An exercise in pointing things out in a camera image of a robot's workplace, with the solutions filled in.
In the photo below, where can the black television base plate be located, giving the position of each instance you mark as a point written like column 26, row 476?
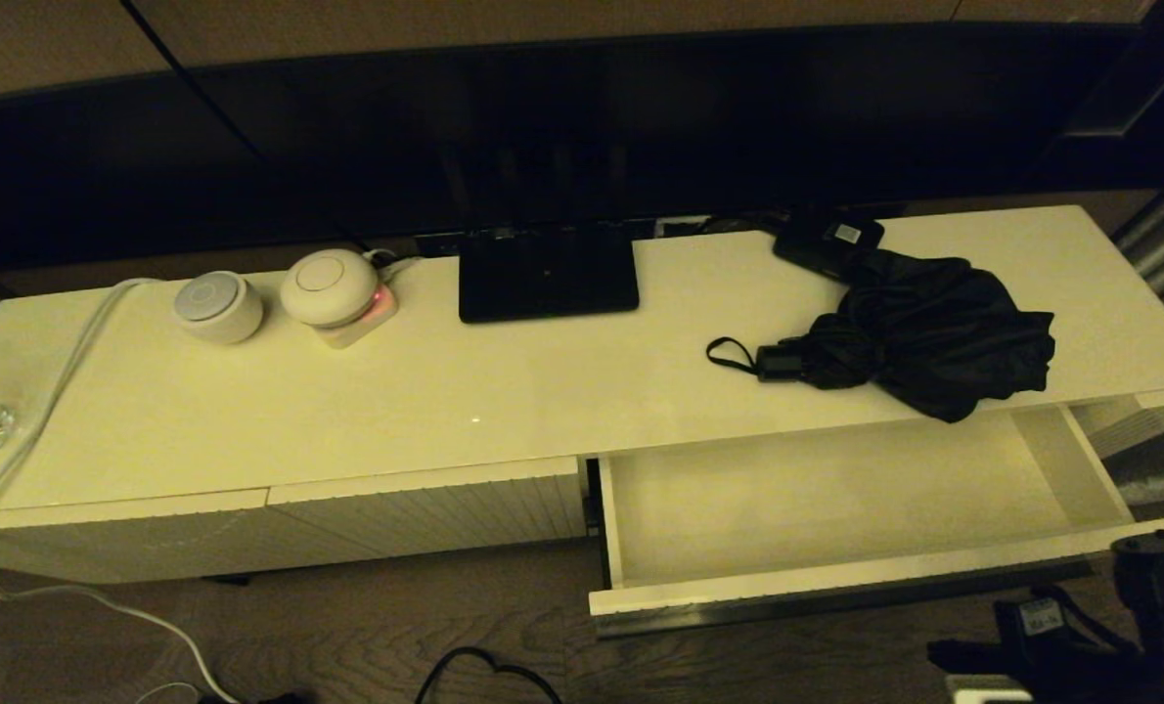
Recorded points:
column 548, row 279

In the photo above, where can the black box with white label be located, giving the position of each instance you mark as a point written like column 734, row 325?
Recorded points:
column 822, row 242

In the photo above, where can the dark framed wall panel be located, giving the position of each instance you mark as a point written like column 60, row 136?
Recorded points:
column 1130, row 93

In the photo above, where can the black umbrella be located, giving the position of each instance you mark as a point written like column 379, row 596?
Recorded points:
column 934, row 332

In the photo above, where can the white power strip red light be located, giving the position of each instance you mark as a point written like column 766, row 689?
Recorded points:
column 365, row 330

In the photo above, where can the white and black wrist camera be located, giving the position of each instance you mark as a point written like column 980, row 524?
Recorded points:
column 983, row 692

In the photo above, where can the white speaker with grey top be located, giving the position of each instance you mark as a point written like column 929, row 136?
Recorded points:
column 216, row 307

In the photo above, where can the white wall socket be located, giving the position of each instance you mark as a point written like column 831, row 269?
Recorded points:
column 680, row 227

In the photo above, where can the large black television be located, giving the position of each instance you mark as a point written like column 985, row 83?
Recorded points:
column 543, row 127

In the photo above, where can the white ribbed cabinet front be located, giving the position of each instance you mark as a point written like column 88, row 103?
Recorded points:
column 103, row 543
column 425, row 508

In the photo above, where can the white round dome device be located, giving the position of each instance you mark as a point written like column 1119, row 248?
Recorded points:
column 328, row 286

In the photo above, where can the white tv cabinet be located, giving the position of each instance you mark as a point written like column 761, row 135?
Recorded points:
column 543, row 391

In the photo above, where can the white cabinet drawer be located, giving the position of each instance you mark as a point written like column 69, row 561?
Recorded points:
column 817, row 508

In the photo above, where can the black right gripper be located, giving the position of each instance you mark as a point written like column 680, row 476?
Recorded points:
column 1081, row 670

